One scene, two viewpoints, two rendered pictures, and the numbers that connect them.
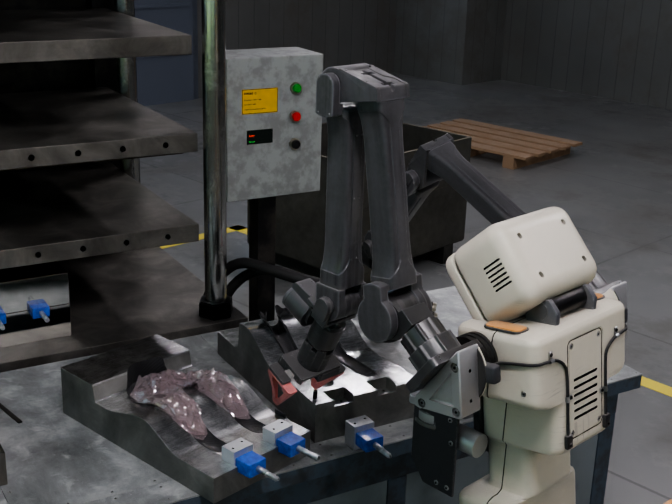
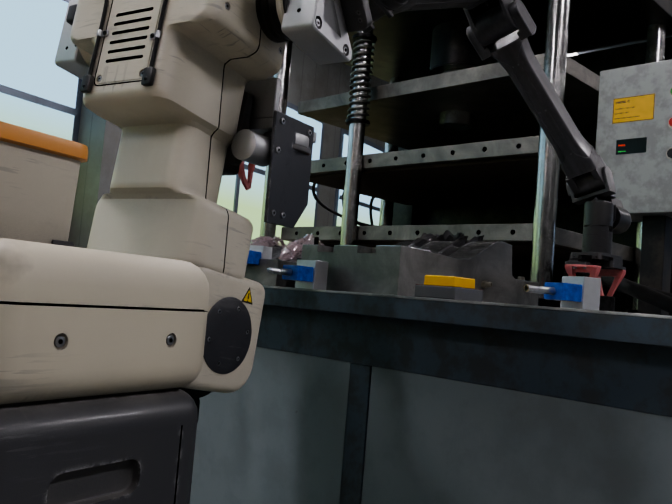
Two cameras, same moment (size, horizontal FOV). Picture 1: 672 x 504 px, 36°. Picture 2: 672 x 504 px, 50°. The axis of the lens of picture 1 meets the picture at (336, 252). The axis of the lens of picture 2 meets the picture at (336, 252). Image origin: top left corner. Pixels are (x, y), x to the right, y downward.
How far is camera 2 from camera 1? 239 cm
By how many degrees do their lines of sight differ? 78
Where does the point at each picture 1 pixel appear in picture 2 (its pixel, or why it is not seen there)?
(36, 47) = (444, 77)
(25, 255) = (409, 231)
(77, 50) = (469, 75)
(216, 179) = (540, 168)
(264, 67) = (640, 74)
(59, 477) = not seen: hidden behind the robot
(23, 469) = not seen: hidden behind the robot
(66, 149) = (445, 149)
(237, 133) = (606, 143)
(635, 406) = not seen: outside the picture
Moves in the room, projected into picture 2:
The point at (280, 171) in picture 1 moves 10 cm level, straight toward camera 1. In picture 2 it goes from (654, 184) to (622, 179)
